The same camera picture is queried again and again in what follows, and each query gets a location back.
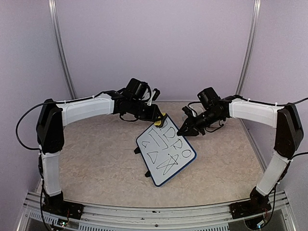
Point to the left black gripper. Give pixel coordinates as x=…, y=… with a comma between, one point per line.
x=152, y=116

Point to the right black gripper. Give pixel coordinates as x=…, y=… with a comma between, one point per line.
x=193, y=129

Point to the yellow whiteboard eraser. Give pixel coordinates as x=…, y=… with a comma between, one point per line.
x=160, y=122

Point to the blue-framed whiteboard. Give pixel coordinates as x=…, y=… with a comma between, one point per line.
x=165, y=153

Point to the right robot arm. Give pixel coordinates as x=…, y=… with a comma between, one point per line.
x=284, y=118

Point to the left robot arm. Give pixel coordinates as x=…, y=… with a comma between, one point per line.
x=54, y=116

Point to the blue striped plate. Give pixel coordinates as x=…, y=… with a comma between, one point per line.
x=222, y=122

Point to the back aluminium table rail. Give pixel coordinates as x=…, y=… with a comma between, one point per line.
x=175, y=101

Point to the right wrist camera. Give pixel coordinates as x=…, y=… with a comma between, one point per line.
x=206, y=100

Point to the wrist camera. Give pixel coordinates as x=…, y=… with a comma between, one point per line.
x=206, y=100
x=139, y=89

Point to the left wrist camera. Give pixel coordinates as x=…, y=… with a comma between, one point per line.
x=139, y=89

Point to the right side table rail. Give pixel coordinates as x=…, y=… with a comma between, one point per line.
x=263, y=158

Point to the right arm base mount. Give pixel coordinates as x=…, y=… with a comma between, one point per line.
x=247, y=208

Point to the right aluminium frame post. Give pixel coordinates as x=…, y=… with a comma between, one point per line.
x=249, y=47

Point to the aluminium frame post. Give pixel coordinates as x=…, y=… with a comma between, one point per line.
x=249, y=47
x=60, y=48

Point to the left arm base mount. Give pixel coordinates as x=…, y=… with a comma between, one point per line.
x=64, y=209

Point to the left aluminium frame post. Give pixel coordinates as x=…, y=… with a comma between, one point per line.
x=60, y=48

